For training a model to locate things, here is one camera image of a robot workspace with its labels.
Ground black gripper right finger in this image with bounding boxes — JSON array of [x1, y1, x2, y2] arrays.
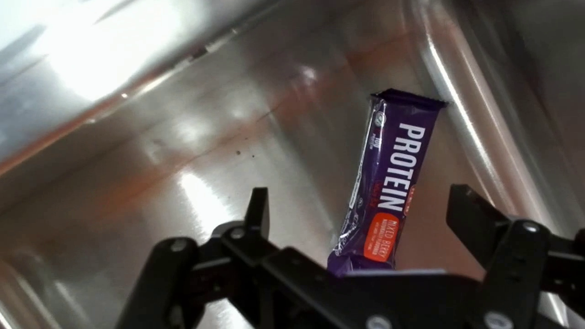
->
[[446, 182, 585, 329]]

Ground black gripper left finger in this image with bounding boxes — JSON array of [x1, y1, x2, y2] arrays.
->
[[115, 186, 404, 329]]

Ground stainless steel sink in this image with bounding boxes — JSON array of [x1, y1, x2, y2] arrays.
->
[[0, 0, 585, 329]]

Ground purple protein bar packet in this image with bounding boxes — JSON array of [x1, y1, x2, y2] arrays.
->
[[326, 87, 446, 279]]

